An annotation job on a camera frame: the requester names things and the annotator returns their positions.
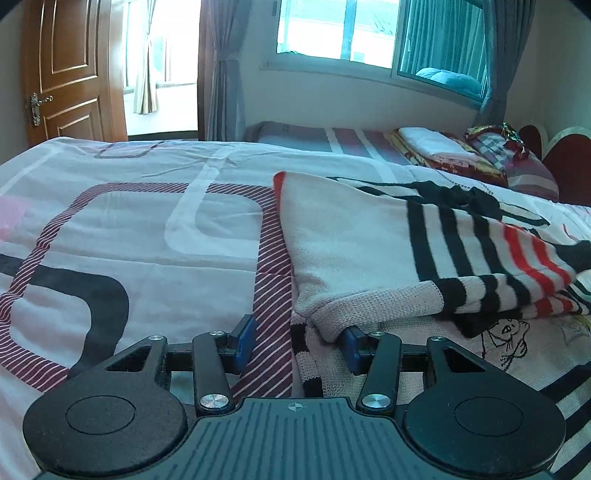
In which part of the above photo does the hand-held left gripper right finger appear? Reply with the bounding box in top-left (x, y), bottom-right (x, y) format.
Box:
top-left (341, 325), bottom-right (500, 417)

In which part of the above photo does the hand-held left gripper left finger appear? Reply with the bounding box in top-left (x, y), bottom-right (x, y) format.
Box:
top-left (104, 315), bottom-right (258, 417)

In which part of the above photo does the striped knit sweater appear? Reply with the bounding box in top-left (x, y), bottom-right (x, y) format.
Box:
top-left (272, 171), bottom-right (591, 462)

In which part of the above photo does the striped maroon bedding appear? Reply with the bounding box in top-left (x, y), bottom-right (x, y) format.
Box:
top-left (244, 121), bottom-right (416, 168)

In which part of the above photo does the folded white cloth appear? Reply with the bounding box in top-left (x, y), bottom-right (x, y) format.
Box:
top-left (398, 126), bottom-right (468, 158)

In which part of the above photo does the grey curtain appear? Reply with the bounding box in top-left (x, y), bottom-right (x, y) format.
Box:
top-left (207, 0), bottom-right (246, 141)
top-left (478, 0), bottom-right (528, 126)

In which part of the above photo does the red and white headboard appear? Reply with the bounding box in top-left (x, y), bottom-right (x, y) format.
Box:
top-left (519, 124), bottom-right (591, 208)

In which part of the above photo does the white sheer curtain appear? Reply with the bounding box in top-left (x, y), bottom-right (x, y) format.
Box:
top-left (133, 0), bottom-right (160, 116)

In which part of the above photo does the sliding glass window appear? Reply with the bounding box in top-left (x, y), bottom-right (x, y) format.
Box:
top-left (275, 0), bottom-right (490, 99)

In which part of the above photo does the brown wooden door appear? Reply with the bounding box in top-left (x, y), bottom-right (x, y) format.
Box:
top-left (19, 0), bottom-right (128, 149)

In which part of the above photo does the metal door handle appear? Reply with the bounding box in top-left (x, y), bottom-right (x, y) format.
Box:
top-left (30, 92), bottom-right (54, 126)

